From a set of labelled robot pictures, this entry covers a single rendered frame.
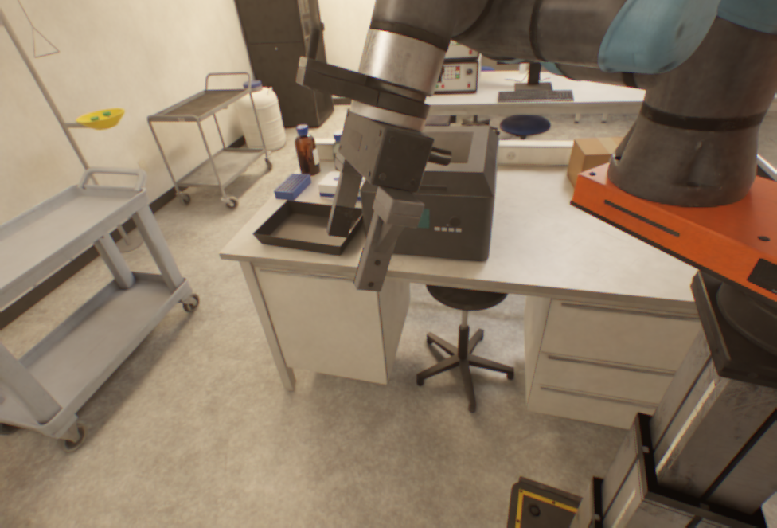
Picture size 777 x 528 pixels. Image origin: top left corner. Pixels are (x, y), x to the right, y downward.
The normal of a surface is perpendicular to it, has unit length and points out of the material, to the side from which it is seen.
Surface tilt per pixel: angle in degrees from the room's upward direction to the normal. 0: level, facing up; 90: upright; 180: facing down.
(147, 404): 0
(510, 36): 109
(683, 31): 90
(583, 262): 0
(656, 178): 73
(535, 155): 90
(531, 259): 0
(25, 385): 90
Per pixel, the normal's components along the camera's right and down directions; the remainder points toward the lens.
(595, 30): -0.81, 0.46
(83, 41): 0.96, 0.08
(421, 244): -0.27, 0.59
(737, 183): 0.21, 0.29
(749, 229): -0.10, -0.80
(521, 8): -0.81, 0.15
